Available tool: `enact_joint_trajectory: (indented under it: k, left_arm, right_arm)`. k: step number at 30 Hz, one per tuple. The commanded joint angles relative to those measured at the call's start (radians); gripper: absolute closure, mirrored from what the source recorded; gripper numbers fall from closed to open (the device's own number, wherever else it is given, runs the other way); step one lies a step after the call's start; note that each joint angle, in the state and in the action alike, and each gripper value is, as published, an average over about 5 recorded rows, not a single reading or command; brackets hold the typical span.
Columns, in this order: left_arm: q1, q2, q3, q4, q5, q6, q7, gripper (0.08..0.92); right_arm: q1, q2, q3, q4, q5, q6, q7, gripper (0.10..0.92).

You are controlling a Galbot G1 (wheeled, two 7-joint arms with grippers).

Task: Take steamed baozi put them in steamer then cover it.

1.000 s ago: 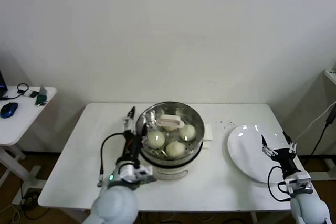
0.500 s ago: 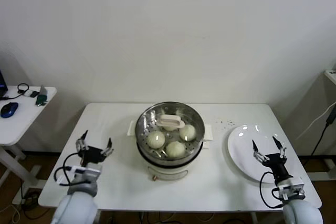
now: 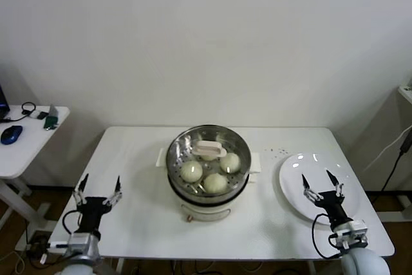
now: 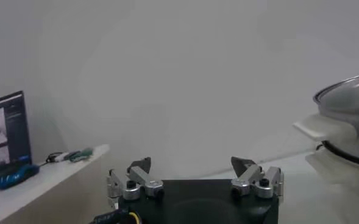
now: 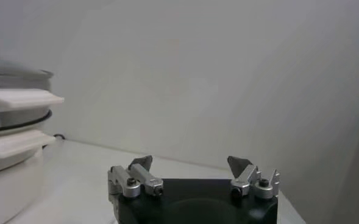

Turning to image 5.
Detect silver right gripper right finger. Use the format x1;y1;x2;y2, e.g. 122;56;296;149
227;155;281;200

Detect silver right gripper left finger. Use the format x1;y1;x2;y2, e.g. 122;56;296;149
107;155;165;202

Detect glass lid white handle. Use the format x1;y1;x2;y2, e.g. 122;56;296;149
0;53;54;80

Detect black pot power cord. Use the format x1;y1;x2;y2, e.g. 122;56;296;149
41;133;66;150

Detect steel steamer pot white handles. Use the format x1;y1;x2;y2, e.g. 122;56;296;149
0;111;57;224

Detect steel steamer basket white handles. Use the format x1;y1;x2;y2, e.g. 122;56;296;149
0;72;65;131

